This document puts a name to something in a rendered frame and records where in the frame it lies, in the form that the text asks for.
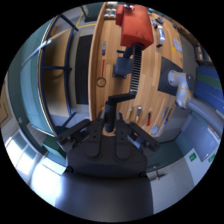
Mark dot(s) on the wall rail with yellow clips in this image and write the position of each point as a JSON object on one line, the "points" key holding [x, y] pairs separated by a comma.
{"points": [[157, 172]]}

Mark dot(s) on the small black lever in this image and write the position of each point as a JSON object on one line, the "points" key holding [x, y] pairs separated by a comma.
{"points": [[119, 52]]}

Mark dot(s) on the yellow screwdriver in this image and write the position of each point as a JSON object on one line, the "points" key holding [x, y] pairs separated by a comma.
{"points": [[129, 113]]}

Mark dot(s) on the silver dial knob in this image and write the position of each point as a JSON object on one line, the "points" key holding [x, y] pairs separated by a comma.
{"points": [[128, 6]]}

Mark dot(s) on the grey metal cabinet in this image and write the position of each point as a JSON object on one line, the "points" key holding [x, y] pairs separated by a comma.
{"points": [[197, 136]]}

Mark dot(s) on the blue utility knife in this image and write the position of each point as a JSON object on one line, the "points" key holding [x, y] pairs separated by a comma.
{"points": [[104, 47]]}

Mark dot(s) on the dark red cartridge cradle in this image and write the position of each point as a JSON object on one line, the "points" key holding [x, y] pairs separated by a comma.
{"points": [[159, 45]]}

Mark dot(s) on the red pliers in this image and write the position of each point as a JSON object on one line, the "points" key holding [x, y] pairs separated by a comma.
{"points": [[148, 119]]}

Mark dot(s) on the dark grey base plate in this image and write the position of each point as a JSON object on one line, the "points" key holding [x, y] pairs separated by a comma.
{"points": [[166, 63]]}

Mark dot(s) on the white radiator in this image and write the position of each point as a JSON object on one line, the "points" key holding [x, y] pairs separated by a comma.
{"points": [[36, 133]]}

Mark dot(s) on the green wall sign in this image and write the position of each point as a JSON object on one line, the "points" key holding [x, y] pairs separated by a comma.
{"points": [[212, 158], [192, 157]]}

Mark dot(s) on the blue green drawer cabinet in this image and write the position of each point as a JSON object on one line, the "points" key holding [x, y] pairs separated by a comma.
{"points": [[208, 84]]}

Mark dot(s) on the blue grey jig block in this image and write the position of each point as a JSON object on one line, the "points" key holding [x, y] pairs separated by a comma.
{"points": [[123, 66]]}

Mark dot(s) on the black floor mat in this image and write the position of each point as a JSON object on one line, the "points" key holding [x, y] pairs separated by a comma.
{"points": [[84, 70]]}

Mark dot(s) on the window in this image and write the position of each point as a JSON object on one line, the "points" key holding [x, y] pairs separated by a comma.
{"points": [[19, 154]]}

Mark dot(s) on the white blue sealant cartridge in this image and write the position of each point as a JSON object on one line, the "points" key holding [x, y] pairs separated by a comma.
{"points": [[161, 34]]}

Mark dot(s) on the white wall socket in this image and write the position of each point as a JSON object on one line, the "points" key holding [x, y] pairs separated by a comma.
{"points": [[20, 120]]}

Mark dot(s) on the yellow sticky note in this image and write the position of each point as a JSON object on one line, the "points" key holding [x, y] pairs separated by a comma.
{"points": [[173, 49]]}

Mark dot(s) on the grey stapler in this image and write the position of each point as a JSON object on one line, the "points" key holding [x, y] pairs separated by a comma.
{"points": [[160, 20]]}

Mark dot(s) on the grey blue file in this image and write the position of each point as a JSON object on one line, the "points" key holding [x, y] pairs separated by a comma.
{"points": [[163, 113]]}

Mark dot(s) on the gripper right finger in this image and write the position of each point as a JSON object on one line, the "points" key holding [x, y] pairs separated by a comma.
{"points": [[138, 134]]}

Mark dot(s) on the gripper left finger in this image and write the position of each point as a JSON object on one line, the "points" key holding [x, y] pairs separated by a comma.
{"points": [[79, 130]]}

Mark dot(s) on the grey work gloves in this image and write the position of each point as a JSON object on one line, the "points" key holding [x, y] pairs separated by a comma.
{"points": [[155, 129]]}

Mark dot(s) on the white tape roll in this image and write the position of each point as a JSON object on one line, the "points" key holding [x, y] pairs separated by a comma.
{"points": [[112, 5]]}

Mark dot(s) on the shelf unit with boxes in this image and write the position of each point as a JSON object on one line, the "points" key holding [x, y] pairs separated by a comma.
{"points": [[201, 52]]}

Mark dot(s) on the grey strip lamp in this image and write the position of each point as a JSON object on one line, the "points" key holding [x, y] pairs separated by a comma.
{"points": [[35, 52]]}

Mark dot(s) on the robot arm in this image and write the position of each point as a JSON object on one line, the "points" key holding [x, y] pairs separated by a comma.
{"points": [[185, 79]]}

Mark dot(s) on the small blue white card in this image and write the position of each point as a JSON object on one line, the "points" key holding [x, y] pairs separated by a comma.
{"points": [[153, 22]]}

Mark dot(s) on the blue framed wooden table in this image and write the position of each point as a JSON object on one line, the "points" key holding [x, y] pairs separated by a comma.
{"points": [[52, 75]]}

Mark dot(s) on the white tin with blue label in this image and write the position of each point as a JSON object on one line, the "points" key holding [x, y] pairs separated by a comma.
{"points": [[112, 13], [107, 13]]}

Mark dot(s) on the cork notice board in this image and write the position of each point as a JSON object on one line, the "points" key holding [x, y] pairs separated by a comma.
{"points": [[4, 108]]}

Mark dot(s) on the white paper sheet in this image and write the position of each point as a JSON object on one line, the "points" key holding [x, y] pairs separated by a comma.
{"points": [[177, 45]]}

